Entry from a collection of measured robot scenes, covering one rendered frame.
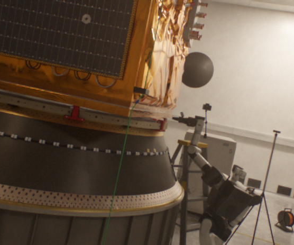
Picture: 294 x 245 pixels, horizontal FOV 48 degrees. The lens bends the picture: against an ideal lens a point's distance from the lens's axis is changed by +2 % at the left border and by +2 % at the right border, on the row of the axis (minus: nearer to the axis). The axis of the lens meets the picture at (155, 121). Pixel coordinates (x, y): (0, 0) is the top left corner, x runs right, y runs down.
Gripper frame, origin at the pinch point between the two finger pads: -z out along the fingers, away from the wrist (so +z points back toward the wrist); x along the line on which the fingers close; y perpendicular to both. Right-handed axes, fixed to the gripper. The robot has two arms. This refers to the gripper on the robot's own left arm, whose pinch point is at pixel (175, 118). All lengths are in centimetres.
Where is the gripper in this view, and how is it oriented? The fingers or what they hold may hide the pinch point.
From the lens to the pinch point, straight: 301.7
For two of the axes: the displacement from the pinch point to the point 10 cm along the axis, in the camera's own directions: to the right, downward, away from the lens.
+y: 2.1, -9.8, -0.4
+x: 1.7, -0.1, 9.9
